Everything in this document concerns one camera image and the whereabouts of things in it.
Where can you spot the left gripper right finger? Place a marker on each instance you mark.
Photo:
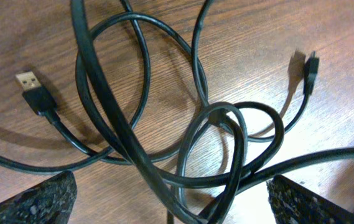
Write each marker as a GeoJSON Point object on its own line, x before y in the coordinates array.
{"type": "Point", "coordinates": [292, 203]}

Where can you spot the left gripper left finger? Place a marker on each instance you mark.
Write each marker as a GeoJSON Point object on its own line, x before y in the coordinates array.
{"type": "Point", "coordinates": [50, 201]}

